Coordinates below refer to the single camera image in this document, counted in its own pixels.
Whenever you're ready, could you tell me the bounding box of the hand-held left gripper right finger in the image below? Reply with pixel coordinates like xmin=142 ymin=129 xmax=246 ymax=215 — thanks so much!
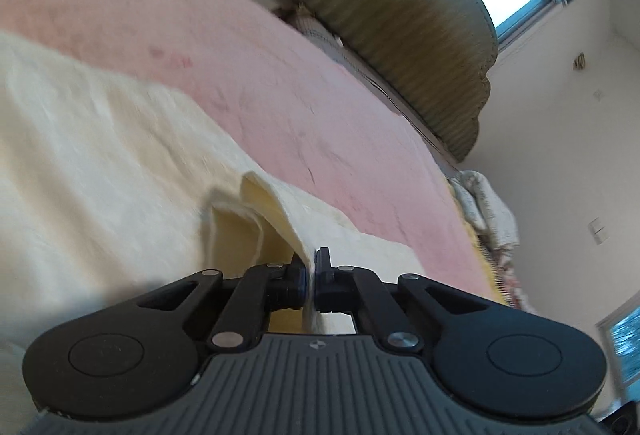
xmin=314 ymin=246 xmax=482 ymax=352

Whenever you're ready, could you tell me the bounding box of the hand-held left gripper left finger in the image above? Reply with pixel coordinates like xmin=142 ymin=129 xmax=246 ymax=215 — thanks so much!
xmin=132 ymin=260 xmax=308 ymax=351

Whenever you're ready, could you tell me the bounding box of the cream yellow blanket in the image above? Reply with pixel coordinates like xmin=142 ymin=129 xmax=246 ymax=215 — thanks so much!
xmin=0 ymin=30 xmax=426 ymax=435

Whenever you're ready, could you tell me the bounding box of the white crumpled cloth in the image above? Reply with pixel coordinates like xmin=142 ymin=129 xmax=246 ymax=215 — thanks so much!
xmin=449 ymin=169 xmax=519 ymax=252

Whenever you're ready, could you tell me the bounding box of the yellow floral bedding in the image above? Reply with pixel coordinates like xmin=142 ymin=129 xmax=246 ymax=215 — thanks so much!
xmin=467 ymin=222 xmax=538 ymax=313

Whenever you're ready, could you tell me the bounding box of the pink bed blanket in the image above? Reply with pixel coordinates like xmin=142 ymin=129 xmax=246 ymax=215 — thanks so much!
xmin=0 ymin=0 xmax=501 ymax=306

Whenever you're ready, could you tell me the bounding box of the patterned pillow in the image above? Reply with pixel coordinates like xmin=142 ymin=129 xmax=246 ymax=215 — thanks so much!
xmin=292 ymin=4 xmax=353 ymax=62

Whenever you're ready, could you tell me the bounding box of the green striped padded headboard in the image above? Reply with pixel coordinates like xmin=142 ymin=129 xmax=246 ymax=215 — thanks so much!
xmin=235 ymin=0 xmax=500 ymax=163

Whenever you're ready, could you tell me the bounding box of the small side window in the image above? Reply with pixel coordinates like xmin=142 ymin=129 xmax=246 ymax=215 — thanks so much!
xmin=595 ymin=301 xmax=640 ymax=397

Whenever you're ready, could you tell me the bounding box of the white wall switch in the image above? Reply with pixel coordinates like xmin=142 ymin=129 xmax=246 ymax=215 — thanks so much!
xmin=588 ymin=218 xmax=609 ymax=246

